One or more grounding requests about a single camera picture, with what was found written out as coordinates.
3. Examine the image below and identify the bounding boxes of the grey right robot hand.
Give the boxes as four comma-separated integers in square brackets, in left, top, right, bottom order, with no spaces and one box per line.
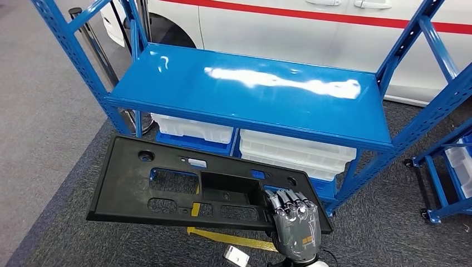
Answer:
[263,189,323,263]

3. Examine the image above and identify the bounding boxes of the black plastic panel part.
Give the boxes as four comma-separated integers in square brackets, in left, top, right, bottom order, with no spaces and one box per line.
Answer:
[86,134,334,235]

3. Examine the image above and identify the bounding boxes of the blue metal shelf rack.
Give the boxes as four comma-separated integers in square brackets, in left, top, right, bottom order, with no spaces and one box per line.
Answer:
[31,0,472,218]

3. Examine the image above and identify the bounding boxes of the blue wheeled metal cart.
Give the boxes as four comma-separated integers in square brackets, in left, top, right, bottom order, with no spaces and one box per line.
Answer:
[404,121,472,225]

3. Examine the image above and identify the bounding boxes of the white car with red stripe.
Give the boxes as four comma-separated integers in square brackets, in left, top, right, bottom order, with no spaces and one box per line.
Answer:
[100,0,472,107]

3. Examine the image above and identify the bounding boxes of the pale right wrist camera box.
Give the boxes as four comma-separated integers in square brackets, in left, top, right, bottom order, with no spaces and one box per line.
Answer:
[224,245,250,267]

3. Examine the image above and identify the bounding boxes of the chrome stanchion post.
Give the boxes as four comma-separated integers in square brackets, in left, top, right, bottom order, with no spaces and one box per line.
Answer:
[68,7,155,135]
[136,0,152,41]

